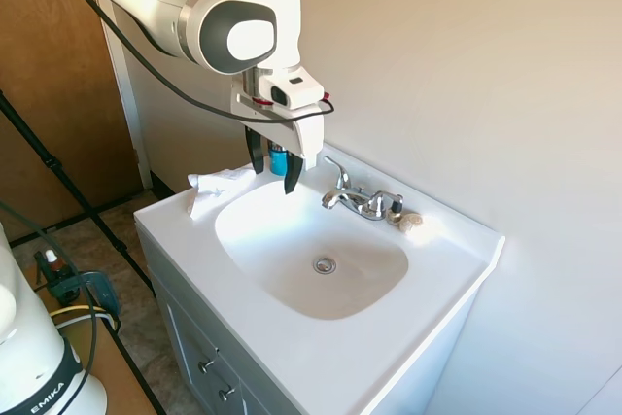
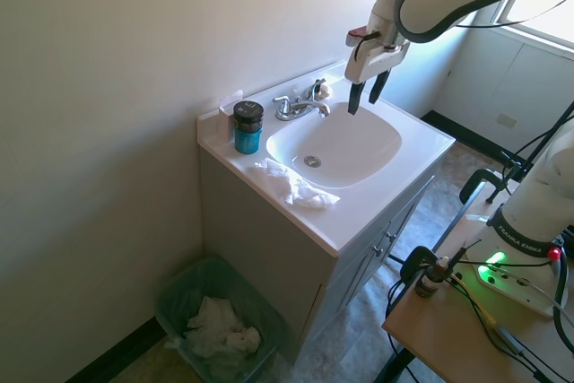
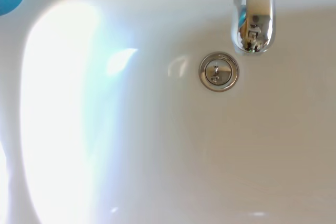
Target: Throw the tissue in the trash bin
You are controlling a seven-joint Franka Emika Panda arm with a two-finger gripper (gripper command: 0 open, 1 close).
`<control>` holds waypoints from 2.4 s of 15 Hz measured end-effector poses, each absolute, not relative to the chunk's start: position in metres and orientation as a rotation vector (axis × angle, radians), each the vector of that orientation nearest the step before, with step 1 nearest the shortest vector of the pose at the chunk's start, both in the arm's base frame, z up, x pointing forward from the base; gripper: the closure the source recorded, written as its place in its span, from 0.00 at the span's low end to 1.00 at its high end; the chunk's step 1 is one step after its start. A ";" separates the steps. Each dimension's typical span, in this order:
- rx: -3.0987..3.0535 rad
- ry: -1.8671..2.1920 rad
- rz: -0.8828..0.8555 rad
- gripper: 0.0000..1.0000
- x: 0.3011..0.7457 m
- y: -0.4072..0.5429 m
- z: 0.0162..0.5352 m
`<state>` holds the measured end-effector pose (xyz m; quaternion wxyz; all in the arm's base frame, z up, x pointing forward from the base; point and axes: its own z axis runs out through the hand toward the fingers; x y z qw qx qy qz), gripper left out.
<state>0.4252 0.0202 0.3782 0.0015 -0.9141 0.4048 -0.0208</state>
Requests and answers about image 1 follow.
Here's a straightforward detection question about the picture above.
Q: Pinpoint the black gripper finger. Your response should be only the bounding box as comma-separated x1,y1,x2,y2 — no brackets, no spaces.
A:
244,126,269,176
282,149,305,196

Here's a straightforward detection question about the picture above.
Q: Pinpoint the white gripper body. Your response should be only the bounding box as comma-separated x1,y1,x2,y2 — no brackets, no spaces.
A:
229,87,326,172

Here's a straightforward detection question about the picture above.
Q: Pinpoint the white tissue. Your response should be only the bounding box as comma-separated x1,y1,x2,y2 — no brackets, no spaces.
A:
185,167,258,221

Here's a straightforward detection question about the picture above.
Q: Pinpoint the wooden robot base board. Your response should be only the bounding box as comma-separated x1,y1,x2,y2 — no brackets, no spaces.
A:
34,283,165,415

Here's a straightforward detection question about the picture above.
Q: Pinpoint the blue bottle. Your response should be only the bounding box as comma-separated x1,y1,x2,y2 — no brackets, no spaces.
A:
267,139,292,177

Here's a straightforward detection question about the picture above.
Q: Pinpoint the chrome faucet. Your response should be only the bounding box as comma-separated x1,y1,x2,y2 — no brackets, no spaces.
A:
320,155,405,222

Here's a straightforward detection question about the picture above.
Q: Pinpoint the white vanity sink top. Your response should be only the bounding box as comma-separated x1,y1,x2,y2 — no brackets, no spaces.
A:
132,141,507,415

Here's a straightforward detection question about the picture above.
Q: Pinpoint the chrome sink drain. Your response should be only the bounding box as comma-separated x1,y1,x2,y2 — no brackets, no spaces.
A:
312,255,338,275

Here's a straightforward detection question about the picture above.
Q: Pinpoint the beige seashell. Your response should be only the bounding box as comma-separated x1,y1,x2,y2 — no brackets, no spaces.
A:
397,212,425,233

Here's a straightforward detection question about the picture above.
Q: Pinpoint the black tripod stand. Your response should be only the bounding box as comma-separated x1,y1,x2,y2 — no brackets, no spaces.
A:
0,87,157,300

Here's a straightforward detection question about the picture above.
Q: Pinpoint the grey vanity cabinet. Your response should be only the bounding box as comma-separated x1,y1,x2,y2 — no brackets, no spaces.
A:
137,227,312,415

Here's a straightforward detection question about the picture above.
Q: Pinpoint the blue clamp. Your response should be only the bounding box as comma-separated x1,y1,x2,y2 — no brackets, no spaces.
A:
71,268,122,334

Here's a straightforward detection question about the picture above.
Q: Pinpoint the brown wooden door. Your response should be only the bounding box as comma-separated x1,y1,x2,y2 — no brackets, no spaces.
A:
0,0,145,242

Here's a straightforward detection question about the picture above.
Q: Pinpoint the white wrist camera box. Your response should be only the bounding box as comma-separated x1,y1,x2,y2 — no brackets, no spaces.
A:
256,68,326,109

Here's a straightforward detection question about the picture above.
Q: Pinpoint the white door frame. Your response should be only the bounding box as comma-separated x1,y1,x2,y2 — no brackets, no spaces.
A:
93,0,155,191

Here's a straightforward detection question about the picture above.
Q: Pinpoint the yellow cable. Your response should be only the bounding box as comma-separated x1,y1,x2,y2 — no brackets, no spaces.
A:
50,304,121,329

